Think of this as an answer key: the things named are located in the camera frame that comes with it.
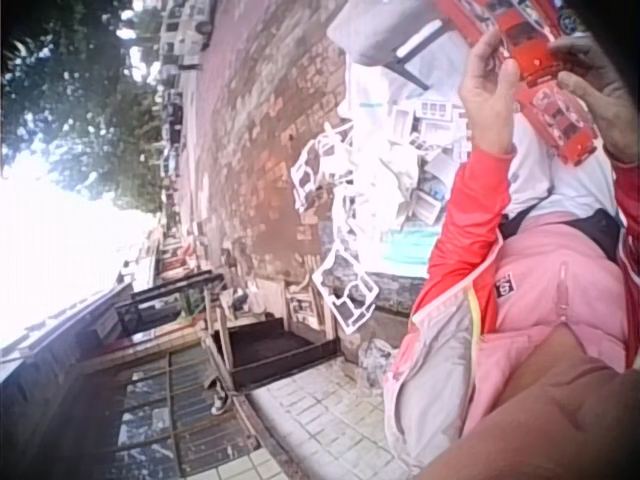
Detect person's right hand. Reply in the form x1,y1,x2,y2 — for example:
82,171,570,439
548,35,640,165

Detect red printed cardboard sheet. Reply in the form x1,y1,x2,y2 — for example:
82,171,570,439
433,0,600,167

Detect clear plastic bag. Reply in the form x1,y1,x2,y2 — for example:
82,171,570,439
357,337,397,390

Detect person's legs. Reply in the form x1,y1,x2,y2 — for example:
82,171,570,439
504,117,624,222

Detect row of parked cars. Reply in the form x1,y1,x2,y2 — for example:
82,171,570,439
155,0,217,241

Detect teal mat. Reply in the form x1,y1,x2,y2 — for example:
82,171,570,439
379,222,442,271

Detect person's left hand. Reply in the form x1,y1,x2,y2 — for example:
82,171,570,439
458,28,522,157

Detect heap of white cardboard scraps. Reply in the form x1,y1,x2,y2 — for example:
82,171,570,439
342,62,471,274

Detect metal barred gate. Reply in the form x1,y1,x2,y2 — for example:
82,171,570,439
74,344,262,480

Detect dark wooden table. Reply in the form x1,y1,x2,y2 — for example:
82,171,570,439
201,279,344,397

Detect white die-cut cardboard frame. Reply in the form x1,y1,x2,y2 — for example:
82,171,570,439
289,122,357,212
312,242,380,334

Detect green trees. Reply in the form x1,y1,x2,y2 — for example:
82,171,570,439
0,0,167,217

